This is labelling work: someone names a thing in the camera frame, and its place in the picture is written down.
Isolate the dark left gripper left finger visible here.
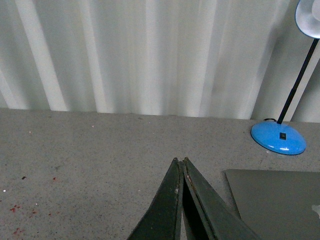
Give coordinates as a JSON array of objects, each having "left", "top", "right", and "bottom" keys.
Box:
[{"left": 128, "top": 158, "right": 184, "bottom": 240}]

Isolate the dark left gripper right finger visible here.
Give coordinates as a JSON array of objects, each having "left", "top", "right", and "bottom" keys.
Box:
[{"left": 182, "top": 157, "right": 261, "bottom": 240}]

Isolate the silver grey laptop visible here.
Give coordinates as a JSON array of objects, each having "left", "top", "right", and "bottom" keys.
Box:
[{"left": 225, "top": 169, "right": 320, "bottom": 240}]

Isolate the blue desk lamp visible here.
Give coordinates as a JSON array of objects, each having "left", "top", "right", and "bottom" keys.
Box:
[{"left": 250, "top": 0, "right": 320, "bottom": 155}]

